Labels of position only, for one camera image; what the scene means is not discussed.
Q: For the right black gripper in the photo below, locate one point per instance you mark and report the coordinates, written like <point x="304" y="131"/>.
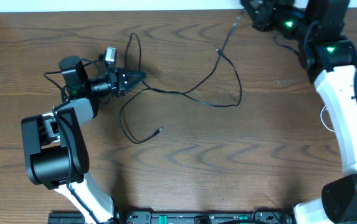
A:
<point x="263" y="18"/>

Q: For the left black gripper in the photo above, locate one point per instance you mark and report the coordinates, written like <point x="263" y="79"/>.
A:
<point x="117" y="83"/>

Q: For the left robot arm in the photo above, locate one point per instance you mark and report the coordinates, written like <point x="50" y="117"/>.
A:
<point x="55" y="153"/>

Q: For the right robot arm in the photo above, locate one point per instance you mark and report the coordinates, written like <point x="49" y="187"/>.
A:
<point x="330" y="60"/>

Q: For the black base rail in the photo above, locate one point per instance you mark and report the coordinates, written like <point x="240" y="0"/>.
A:
<point x="147" y="217"/>

